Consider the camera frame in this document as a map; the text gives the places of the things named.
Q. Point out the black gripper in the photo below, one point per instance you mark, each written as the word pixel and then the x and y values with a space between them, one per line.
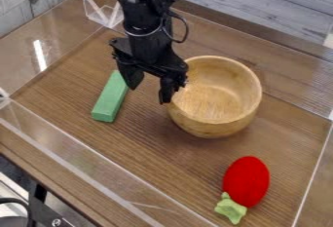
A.
pixel 149 54

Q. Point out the red plush tomato toy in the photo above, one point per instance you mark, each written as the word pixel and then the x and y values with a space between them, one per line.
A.
pixel 243 186

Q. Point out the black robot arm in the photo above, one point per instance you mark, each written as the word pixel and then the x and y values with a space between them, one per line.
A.
pixel 153 28

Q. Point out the green rectangular block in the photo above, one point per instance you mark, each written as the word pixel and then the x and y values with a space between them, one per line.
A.
pixel 108 102

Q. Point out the wooden bowl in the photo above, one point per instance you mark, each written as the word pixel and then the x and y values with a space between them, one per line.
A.
pixel 219 101

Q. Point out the clear acrylic tray wall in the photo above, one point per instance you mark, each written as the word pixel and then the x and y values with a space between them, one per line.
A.
pixel 110 195

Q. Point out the black table frame bracket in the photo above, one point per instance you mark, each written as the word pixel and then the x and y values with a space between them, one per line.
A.
pixel 42 214

